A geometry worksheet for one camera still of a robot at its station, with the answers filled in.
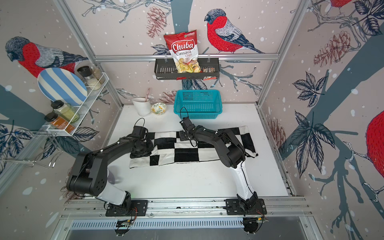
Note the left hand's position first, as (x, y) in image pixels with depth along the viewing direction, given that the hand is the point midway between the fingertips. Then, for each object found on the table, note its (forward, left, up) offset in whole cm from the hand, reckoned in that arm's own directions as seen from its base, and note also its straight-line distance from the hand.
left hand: (155, 145), depth 94 cm
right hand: (+9, -17, -2) cm, 19 cm away
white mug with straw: (+27, +12, +9) cm, 31 cm away
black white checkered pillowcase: (-2, -9, 0) cm, 9 cm away
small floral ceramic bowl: (+34, +4, -2) cm, 34 cm away
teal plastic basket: (+40, -28, -4) cm, 49 cm away
